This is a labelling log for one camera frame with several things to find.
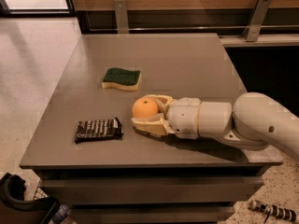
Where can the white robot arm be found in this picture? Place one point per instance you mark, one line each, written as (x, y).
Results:
(253, 122)

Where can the grey drawer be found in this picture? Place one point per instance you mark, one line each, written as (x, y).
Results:
(153, 190)
(154, 215)

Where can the black rxbar chocolate wrapper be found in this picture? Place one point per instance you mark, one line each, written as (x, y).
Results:
(98, 130)

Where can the lower grey drawer front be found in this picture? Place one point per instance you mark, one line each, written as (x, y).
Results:
(154, 215)

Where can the metal wall bracket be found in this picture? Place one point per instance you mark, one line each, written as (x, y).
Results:
(121, 16)
(253, 29)

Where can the right metal wall bracket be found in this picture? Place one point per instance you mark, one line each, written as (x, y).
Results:
(253, 29)

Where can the black curved chair part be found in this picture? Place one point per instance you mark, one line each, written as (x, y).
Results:
(15, 210)

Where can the green and yellow sponge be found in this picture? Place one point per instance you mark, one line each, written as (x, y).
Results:
(121, 79)

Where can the upper grey drawer front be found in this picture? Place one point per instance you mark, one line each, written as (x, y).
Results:
(153, 190)

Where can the left metal wall bracket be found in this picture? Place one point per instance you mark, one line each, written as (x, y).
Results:
(121, 16)

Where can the black white striped cylinder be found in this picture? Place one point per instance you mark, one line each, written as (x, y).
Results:
(274, 211)

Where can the orange fruit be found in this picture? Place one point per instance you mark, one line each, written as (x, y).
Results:
(144, 107)

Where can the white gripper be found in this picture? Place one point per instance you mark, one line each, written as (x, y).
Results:
(184, 117)

